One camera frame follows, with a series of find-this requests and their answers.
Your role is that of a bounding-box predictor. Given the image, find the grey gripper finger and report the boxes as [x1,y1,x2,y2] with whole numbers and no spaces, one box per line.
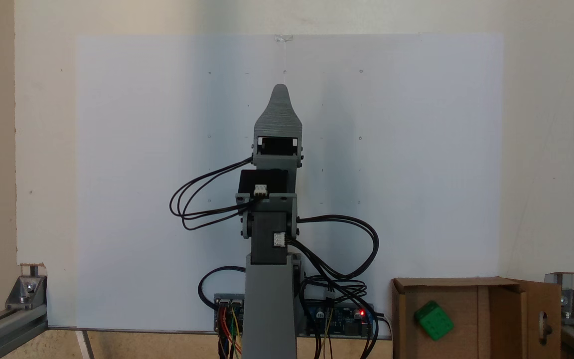
[253,83,303,139]

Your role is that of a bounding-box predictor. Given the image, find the green dice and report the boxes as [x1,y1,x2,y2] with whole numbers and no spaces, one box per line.
[413,300,455,342]

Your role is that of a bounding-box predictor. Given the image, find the blue circuit board red LED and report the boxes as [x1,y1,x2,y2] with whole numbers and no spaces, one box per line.
[303,303,374,338]

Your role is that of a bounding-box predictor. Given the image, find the brown cardboard box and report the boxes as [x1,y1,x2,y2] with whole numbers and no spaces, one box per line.
[392,277,563,359]

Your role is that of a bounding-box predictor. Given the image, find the black servo cable bundle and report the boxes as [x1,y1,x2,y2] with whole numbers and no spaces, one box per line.
[169,157,255,231]
[287,215,380,305]

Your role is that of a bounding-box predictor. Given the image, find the circuit board with jumper wires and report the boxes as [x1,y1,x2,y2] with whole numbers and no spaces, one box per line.
[214,294,246,333]

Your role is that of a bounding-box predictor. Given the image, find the coloured jumper wire bundle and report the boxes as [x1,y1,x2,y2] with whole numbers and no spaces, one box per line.
[217,305,244,359]

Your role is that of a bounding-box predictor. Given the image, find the white board cable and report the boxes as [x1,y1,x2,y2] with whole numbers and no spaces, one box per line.
[373,312,393,341]

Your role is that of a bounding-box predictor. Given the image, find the metal corner bracket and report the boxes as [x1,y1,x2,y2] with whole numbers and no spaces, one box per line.
[545,273,574,326]
[5,264,48,310]

